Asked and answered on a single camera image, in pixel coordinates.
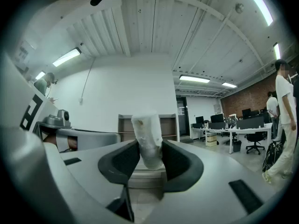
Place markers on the dark desk divider panel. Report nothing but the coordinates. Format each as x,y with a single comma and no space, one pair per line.
250,124
216,125

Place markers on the grey gripper fisheye camera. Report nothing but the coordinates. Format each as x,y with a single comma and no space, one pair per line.
64,116

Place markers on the long white office desk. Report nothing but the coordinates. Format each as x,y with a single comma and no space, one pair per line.
233,132

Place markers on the long ceiling light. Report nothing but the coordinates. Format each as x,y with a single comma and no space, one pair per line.
194,79
277,51
40,75
67,56
259,1
229,85

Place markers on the white cloth roll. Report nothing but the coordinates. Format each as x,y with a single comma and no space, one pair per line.
147,139

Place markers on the cardboard boxes under desk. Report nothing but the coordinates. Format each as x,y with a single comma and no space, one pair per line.
211,139

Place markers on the person's left hand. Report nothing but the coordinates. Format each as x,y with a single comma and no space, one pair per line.
73,142

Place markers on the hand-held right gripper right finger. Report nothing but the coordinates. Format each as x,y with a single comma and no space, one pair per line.
184,164

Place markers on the dark door mat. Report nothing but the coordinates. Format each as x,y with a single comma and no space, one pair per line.
187,139

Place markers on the black and white backpack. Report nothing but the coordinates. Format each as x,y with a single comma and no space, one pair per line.
272,156

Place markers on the black trash bin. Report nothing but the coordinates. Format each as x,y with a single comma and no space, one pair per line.
237,146

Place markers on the black glass door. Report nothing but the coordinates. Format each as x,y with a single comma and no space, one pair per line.
182,115

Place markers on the grey wooden shelf unit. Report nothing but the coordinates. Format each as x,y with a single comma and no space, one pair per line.
169,127

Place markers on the black office chair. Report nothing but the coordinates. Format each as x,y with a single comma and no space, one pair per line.
255,139

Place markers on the sticker-covered monitor back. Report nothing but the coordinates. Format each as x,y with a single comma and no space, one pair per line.
231,121

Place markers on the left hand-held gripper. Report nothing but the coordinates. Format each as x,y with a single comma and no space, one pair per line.
93,140

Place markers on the black computer monitor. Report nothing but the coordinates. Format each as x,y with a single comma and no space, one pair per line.
246,113
199,120
217,118

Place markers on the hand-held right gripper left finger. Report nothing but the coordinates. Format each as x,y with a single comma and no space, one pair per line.
116,162

